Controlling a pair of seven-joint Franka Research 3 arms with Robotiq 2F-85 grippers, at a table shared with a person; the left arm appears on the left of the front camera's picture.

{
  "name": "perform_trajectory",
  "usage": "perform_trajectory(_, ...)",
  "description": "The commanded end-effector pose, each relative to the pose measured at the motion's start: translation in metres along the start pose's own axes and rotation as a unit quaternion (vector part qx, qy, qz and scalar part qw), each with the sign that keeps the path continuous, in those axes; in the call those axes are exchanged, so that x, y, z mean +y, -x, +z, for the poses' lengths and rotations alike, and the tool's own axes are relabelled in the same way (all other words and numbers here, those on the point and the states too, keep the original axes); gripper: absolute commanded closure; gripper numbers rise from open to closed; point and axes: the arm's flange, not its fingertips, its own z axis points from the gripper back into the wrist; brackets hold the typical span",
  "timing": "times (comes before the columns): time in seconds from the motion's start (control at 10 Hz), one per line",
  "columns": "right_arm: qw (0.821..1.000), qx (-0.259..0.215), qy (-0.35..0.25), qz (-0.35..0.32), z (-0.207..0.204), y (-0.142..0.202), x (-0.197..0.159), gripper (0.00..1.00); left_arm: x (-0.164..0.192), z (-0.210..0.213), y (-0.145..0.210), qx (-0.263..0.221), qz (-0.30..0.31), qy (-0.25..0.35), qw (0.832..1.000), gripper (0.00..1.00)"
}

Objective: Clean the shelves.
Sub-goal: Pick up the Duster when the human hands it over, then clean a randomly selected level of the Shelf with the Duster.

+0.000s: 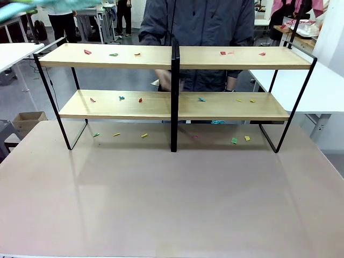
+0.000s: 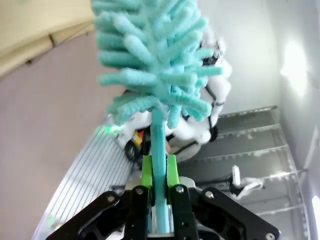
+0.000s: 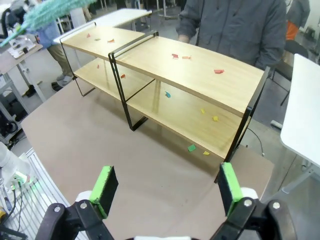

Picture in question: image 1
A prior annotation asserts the grey stool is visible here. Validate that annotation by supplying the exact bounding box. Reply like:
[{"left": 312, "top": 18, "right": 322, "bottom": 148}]
[{"left": 0, "top": 119, "right": 23, "bottom": 163}]

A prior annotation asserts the pink hanging garment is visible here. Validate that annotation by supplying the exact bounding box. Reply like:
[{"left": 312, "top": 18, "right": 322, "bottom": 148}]
[{"left": 270, "top": 0, "right": 326, "bottom": 20}]

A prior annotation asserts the large white table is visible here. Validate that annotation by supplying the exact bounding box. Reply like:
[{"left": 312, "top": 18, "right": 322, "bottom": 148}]
[{"left": 248, "top": 62, "right": 344, "bottom": 151}]

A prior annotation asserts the person torso grey jacket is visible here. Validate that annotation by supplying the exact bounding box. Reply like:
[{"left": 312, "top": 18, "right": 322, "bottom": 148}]
[{"left": 138, "top": 0, "right": 256, "bottom": 92}]

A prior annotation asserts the teal microfiber duster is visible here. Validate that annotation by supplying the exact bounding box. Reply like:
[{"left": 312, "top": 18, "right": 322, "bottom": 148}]
[{"left": 0, "top": 0, "right": 103, "bottom": 24}]

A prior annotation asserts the grey background desk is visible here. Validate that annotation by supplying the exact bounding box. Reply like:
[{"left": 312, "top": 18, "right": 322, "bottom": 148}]
[{"left": 75, "top": 5, "right": 116, "bottom": 45}]

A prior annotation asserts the black backpack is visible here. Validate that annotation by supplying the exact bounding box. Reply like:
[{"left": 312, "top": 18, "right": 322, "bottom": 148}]
[{"left": 33, "top": 20, "right": 48, "bottom": 41}]

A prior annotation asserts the person left forearm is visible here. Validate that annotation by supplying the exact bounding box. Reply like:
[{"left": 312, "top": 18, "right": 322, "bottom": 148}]
[{"left": 224, "top": 76, "right": 238, "bottom": 92}]

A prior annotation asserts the white side table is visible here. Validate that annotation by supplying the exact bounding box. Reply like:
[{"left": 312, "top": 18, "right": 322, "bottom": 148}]
[{"left": 0, "top": 42, "right": 45, "bottom": 94}]

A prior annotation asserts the wooden two-tier shelf rack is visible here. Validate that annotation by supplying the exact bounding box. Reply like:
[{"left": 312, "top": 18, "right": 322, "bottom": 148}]
[
  {"left": 32, "top": 37, "right": 177, "bottom": 153},
  {"left": 174, "top": 40, "right": 318, "bottom": 154}
]

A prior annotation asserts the black clamped pole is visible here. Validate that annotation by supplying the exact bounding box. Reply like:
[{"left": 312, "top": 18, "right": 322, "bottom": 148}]
[{"left": 26, "top": 10, "right": 41, "bottom": 45}]

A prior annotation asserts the black tall pole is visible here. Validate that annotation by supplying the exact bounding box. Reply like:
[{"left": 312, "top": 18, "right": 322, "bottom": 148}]
[{"left": 286, "top": 0, "right": 309, "bottom": 49}]

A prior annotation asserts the person right hand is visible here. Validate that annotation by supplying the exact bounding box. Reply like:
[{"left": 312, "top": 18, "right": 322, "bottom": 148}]
[{"left": 154, "top": 69, "right": 186, "bottom": 92}]

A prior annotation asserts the bystander in dark clothes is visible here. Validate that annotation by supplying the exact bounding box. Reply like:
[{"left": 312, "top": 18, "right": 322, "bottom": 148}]
[{"left": 115, "top": 0, "right": 133, "bottom": 37}]

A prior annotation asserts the bystander in black trousers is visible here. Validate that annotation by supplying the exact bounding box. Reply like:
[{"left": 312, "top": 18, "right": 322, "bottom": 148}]
[{"left": 47, "top": 0, "right": 79, "bottom": 44}]

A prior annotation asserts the cardboard box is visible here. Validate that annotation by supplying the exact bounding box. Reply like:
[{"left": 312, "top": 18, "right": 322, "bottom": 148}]
[{"left": 12, "top": 111, "right": 49, "bottom": 139}]

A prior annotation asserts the red white plastic bag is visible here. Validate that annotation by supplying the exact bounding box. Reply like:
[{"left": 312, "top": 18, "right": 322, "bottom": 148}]
[{"left": 285, "top": 18, "right": 321, "bottom": 36}]

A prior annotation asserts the wooden background table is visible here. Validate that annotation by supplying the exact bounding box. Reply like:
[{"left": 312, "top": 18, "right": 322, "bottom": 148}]
[{"left": 273, "top": 24, "right": 319, "bottom": 51}]

